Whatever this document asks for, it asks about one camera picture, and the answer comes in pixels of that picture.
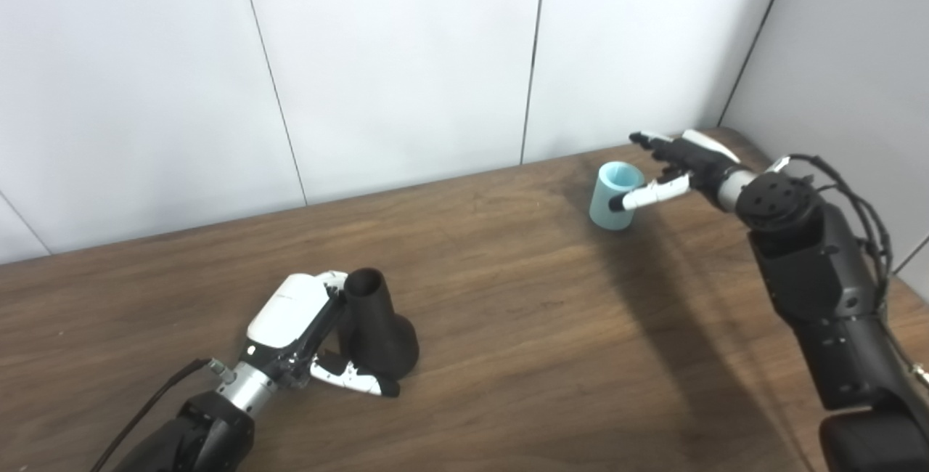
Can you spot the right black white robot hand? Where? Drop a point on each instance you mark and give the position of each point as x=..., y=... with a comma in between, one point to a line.
x=700, y=160

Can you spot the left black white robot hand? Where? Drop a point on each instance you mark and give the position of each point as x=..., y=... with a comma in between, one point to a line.
x=287, y=308

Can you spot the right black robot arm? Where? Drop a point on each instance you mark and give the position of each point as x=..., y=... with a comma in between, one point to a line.
x=827, y=290

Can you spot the black flared nozzle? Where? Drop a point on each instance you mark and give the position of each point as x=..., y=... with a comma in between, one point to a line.
x=377, y=334

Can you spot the light blue cylinder cup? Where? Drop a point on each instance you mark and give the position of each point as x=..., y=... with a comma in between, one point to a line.
x=606, y=207

